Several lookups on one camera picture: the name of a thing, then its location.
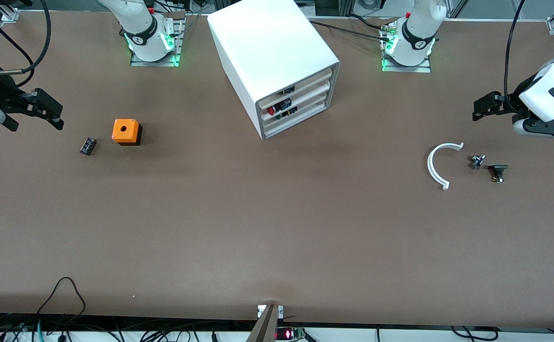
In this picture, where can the small black switch part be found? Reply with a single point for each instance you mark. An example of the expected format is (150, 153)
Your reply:
(498, 167)

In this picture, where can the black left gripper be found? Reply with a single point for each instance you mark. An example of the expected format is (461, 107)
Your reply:
(516, 97)

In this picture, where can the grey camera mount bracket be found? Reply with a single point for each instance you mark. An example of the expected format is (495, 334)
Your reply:
(265, 327)

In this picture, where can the small grey metal part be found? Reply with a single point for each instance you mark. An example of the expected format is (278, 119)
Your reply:
(476, 162)

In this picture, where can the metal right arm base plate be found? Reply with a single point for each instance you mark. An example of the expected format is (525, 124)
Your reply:
(156, 63)

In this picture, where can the small black contact block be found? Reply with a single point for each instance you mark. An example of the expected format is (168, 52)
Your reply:
(88, 146)

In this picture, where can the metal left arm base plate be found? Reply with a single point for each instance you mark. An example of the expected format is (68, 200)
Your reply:
(407, 69)

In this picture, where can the small device with red light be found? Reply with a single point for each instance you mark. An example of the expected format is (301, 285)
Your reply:
(287, 334)

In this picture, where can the white curved plastic bracket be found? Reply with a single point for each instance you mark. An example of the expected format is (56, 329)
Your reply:
(429, 165)

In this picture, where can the orange button enclosure box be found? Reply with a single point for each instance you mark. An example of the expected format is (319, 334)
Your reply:
(125, 130)

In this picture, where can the red mushroom push button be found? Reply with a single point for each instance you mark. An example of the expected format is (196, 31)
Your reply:
(271, 111)

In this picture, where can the green mushroom push button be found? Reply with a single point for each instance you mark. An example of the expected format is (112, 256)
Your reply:
(287, 114)

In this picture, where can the white plastic drawer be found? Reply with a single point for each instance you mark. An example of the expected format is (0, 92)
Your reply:
(311, 106)
(314, 95)
(300, 119)
(308, 85)

